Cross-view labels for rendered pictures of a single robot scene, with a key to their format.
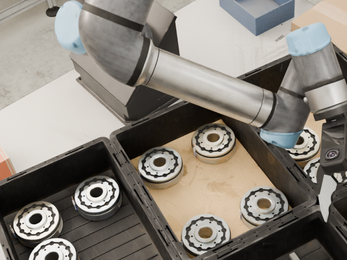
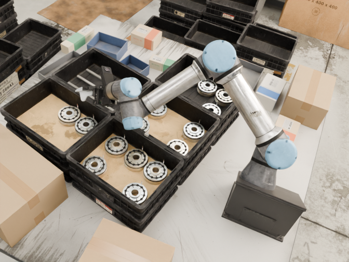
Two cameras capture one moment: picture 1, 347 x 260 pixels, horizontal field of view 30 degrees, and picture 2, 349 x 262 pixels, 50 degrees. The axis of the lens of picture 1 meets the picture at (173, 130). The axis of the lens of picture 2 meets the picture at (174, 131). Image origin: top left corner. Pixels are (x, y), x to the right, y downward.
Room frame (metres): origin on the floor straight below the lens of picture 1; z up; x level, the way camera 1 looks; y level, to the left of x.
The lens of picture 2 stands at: (1.75, -0.81, 2.20)
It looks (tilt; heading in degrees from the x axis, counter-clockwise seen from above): 50 degrees down; 138
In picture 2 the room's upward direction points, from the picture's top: 9 degrees clockwise
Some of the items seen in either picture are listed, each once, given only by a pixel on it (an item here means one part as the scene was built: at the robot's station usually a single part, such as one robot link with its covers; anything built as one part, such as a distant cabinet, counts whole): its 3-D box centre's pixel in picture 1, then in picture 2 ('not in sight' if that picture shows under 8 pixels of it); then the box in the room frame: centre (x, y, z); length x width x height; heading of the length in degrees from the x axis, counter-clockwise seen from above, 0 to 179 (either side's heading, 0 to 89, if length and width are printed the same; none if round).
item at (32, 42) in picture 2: not in sight; (32, 56); (-0.57, -0.23, 0.31); 0.40 x 0.30 x 0.34; 120
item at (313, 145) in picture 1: (297, 142); (136, 158); (0.94, -0.28, 0.86); 0.10 x 0.10 x 0.01
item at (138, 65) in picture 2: not in sight; (128, 72); (0.33, 0.06, 0.74); 0.20 x 0.15 x 0.07; 109
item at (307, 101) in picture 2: not in sight; (307, 96); (1.03, 0.81, 0.78); 0.30 x 0.22 x 0.16; 120
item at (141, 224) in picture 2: not in sight; (125, 180); (0.97, -0.34, 0.76); 0.40 x 0.30 x 0.12; 20
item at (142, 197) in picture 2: not in sight; (134, 193); (1.09, -0.37, 0.86); 0.10 x 0.10 x 0.01
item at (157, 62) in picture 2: not in sight; (169, 66); (0.40, 0.30, 0.73); 0.24 x 0.06 x 0.06; 35
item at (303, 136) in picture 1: (297, 141); (136, 157); (0.94, -0.28, 0.86); 0.05 x 0.05 x 0.01
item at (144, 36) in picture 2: not in sight; (146, 37); (0.10, 0.33, 0.74); 0.16 x 0.12 x 0.07; 30
